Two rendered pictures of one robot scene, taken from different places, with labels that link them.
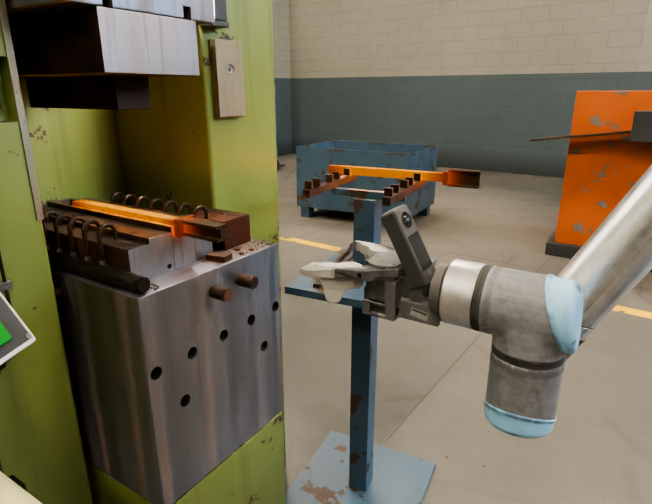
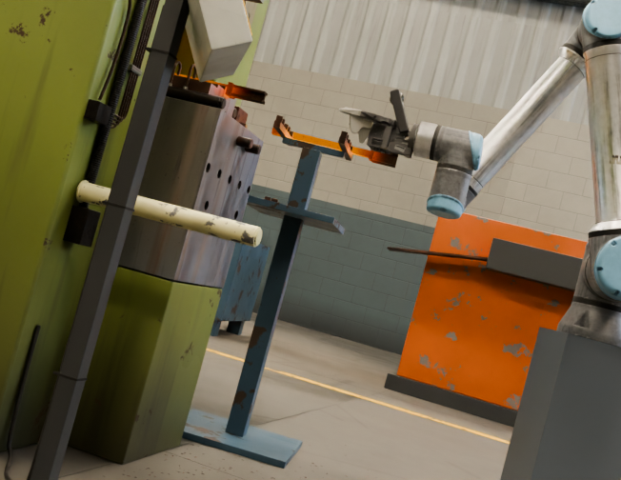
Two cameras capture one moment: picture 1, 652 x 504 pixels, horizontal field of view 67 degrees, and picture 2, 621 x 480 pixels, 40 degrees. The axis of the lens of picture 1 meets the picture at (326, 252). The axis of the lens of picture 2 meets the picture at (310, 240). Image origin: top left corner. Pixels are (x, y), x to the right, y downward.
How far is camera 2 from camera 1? 1.67 m
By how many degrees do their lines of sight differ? 27
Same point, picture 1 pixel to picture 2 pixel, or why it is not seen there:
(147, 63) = not seen: outside the picture
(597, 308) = (485, 170)
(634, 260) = (505, 144)
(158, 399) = (202, 188)
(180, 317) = (225, 141)
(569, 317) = (478, 142)
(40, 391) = (113, 161)
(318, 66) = not seen: hidden behind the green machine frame
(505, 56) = (350, 185)
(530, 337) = (460, 152)
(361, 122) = not seen: hidden behind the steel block
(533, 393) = (457, 183)
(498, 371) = (440, 173)
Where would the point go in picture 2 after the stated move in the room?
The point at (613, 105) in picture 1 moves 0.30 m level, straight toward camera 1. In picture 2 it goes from (473, 230) to (474, 226)
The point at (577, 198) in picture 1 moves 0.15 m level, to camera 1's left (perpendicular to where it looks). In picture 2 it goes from (427, 326) to (407, 320)
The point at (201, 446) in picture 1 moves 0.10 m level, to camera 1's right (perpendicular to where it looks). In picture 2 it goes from (197, 253) to (233, 263)
